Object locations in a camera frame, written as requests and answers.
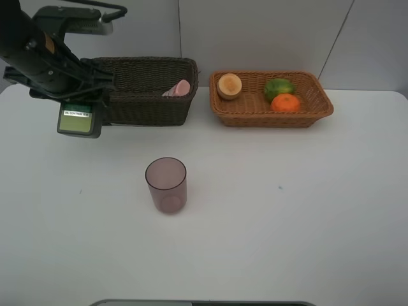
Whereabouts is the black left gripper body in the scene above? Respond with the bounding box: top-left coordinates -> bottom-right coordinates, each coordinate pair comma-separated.
3,31 -> 96,102

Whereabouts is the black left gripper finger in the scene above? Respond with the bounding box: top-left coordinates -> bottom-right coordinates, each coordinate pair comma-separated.
59,85 -> 112,104
80,58 -> 114,84

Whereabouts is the dark green pump bottle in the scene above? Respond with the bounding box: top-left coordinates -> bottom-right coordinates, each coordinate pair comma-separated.
57,103 -> 104,138

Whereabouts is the pink lotion bottle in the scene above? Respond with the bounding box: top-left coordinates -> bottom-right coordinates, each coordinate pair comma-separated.
162,80 -> 191,97

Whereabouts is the purple translucent plastic cup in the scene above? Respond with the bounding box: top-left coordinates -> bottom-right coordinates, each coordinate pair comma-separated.
145,157 -> 187,214

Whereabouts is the round bread bun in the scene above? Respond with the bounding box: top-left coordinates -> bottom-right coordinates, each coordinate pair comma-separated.
217,73 -> 242,101

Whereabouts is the green lime fruit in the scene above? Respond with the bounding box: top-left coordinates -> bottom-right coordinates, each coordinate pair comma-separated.
264,78 -> 295,102

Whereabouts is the orange mandarin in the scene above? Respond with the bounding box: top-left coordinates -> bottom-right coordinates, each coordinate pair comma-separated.
270,94 -> 300,112

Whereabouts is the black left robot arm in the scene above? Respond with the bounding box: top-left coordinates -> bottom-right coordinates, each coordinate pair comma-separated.
1,1 -> 128,105

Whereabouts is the dark brown wicker basket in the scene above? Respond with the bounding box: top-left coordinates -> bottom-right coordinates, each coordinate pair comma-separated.
94,57 -> 198,126

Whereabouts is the light brown wicker basket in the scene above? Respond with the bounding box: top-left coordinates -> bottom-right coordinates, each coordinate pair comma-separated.
210,71 -> 333,128

